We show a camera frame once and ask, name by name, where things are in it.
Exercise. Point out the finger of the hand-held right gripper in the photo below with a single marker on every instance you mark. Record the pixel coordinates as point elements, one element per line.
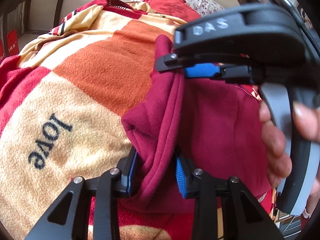
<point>202,70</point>
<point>167,62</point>

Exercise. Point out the red heart pillow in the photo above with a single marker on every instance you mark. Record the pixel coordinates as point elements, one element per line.
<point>172,5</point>

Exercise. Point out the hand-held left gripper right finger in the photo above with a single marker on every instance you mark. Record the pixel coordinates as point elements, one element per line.
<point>180,177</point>

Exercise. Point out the printed fleece blanket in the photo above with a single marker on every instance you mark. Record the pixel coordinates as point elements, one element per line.
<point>75,92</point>

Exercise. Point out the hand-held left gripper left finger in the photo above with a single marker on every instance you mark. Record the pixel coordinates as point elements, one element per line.
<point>132,170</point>

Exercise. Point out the red box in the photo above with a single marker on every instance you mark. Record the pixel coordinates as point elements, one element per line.
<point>12,42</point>

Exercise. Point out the dark wooden table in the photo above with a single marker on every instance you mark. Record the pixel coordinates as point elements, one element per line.
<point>62,5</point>

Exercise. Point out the person's right hand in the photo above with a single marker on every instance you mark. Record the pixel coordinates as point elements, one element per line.
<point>275,150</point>

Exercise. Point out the dark red sweater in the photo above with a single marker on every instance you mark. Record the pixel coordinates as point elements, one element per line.
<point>212,120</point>

